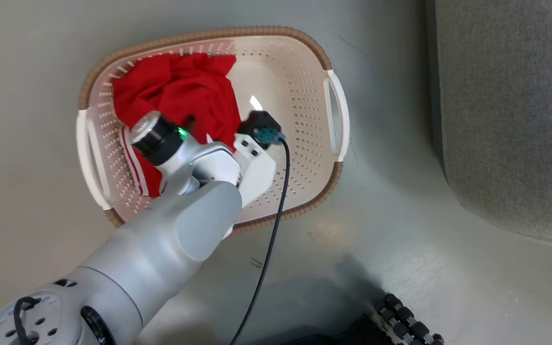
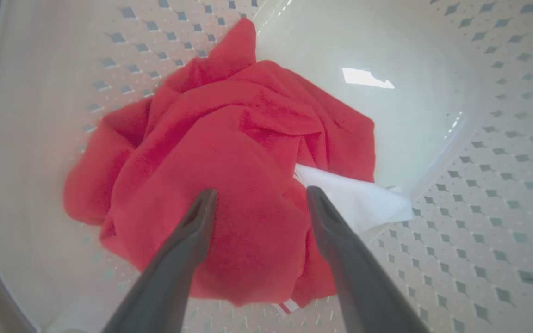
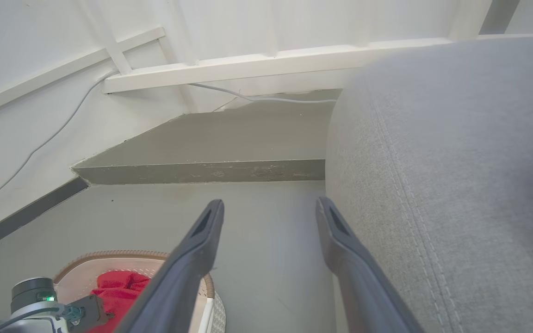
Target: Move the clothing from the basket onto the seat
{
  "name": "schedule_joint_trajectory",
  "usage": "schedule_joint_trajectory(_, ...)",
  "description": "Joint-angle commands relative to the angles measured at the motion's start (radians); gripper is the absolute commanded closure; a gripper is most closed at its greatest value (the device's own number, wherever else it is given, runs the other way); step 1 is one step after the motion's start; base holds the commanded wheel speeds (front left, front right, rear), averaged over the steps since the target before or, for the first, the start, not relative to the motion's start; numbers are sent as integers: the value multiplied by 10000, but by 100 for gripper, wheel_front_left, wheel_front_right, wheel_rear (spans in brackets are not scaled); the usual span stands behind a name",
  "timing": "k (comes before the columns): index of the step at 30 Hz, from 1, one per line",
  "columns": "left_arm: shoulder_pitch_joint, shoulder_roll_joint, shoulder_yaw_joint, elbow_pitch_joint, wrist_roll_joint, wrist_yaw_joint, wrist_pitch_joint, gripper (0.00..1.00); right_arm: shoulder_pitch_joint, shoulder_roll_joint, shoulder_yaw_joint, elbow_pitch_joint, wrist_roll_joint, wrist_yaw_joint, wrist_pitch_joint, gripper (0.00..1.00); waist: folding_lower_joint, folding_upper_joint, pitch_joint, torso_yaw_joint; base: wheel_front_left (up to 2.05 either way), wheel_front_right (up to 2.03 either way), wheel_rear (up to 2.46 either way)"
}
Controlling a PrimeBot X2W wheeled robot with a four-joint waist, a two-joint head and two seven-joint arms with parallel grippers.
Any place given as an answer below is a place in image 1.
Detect red garment with white stripes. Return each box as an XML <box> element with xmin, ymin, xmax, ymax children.
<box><xmin>111</xmin><ymin>52</ymin><xmax>243</xmax><ymax>198</ymax></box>

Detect grey fabric sofa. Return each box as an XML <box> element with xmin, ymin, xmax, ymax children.
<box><xmin>425</xmin><ymin>0</ymin><xmax>552</xmax><ymax>246</ymax></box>

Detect cream perforated laundry basket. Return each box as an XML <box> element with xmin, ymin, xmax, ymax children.
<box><xmin>76</xmin><ymin>26</ymin><xmax>351</xmax><ymax>236</ymax></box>

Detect long black camera cable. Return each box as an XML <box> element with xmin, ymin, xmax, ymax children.
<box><xmin>230</xmin><ymin>136</ymin><xmax>291</xmax><ymax>345</ymax></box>

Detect short black cable loop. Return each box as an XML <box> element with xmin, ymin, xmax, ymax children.
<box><xmin>12</xmin><ymin>296</ymin><xmax>42</xmax><ymax>345</ymax></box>

